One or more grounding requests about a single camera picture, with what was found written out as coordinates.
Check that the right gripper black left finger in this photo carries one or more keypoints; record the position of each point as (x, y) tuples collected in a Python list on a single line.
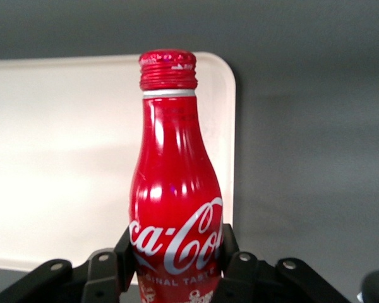
[(98, 277)]

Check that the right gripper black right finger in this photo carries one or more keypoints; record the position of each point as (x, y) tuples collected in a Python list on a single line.
[(249, 281)]

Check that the red coke bottle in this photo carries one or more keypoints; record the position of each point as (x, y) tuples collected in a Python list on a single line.
[(177, 158)]

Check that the beige plastic tray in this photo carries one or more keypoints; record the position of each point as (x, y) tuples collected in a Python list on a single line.
[(66, 142)]

